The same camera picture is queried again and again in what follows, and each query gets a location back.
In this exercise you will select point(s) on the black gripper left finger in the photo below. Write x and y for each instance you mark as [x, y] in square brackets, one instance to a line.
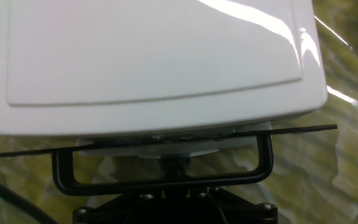
[110, 211]

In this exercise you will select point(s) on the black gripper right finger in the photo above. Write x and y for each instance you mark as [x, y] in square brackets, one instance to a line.
[244, 211]

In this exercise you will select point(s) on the black drawer knob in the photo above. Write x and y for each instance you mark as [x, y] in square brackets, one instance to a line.
[174, 166]

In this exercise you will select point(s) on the white plastic drawer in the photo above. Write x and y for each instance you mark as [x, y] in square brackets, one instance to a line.
[172, 147]

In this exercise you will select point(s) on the white drawer cabinet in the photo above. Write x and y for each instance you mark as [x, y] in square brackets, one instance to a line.
[154, 62]

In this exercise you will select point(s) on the green marble pattern mat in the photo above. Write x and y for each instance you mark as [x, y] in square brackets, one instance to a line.
[322, 174]

